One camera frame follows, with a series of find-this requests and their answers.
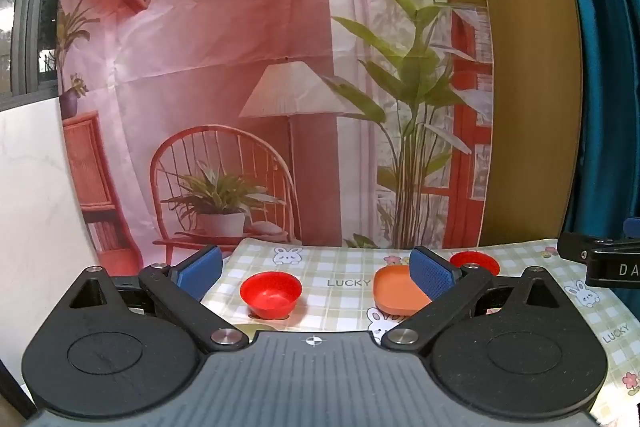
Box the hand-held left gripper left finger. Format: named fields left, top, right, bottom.
left=65, top=244, right=250, bottom=354

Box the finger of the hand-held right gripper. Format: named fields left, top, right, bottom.
left=557, top=232, right=640, bottom=264

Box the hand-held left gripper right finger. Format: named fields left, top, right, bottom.
left=381, top=246, right=576, bottom=352

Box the orange square plate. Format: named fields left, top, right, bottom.
left=372, top=266, right=434, bottom=317

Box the red plastic bowl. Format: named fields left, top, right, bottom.
left=239, top=272, right=303, bottom=321
left=449, top=251, right=502, bottom=278

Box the green checked rabbit tablecloth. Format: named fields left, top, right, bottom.
left=200, top=237, right=640, bottom=427

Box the teal curtain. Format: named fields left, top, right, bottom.
left=551, top=0, right=640, bottom=242

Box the white marbled panel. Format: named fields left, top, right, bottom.
left=0, top=97, right=146, bottom=420

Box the printed room backdrop cloth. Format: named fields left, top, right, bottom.
left=56, top=0, right=496, bottom=279

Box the dark window frame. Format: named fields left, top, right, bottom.
left=0, top=0, right=76, bottom=112

